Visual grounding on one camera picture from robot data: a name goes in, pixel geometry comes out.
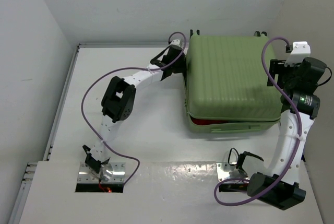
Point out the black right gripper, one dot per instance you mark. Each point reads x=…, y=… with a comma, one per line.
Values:
x=277, y=67

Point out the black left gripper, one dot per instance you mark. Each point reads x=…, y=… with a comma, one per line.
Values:
x=181, y=68

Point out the green suitcase blue lining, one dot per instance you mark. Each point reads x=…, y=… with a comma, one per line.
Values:
x=225, y=80

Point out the red cloth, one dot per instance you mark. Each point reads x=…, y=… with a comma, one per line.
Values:
x=207, y=121

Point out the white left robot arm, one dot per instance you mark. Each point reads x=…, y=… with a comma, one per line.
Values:
x=118, y=100

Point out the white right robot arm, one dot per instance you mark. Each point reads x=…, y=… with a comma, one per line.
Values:
x=299, y=82

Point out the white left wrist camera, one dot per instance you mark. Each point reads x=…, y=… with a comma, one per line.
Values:
x=176, y=44

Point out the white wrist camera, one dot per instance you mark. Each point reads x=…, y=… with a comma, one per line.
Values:
x=176, y=44
x=298, y=51

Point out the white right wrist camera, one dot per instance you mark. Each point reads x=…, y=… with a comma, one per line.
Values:
x=298, y=51

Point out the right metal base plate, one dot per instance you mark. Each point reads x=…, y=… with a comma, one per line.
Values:
x=227, y=170

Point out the metal base plate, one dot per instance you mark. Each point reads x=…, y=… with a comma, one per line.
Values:
x=227, y=170
x=111, y=173

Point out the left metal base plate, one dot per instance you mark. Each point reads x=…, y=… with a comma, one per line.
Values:
x=111, y=173

